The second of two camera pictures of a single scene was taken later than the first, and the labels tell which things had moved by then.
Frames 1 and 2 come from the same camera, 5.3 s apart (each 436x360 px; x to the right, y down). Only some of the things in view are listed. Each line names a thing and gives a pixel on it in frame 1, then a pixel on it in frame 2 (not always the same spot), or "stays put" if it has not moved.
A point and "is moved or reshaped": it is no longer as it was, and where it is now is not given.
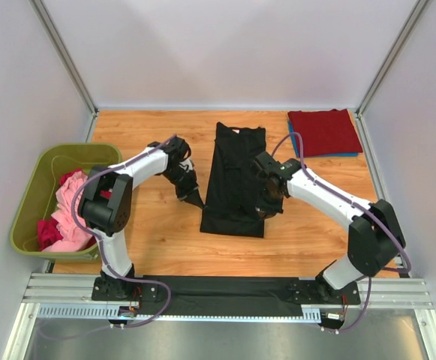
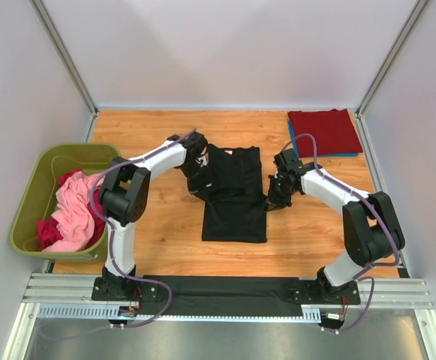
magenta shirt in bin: [49, 231] stays put
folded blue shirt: [297, 154] stays put
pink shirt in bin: [73, 237] stays put
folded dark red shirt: [326, 132] stays put
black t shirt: [234, 187] is moved or reshaped
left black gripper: [187, 189] → [197, 180]
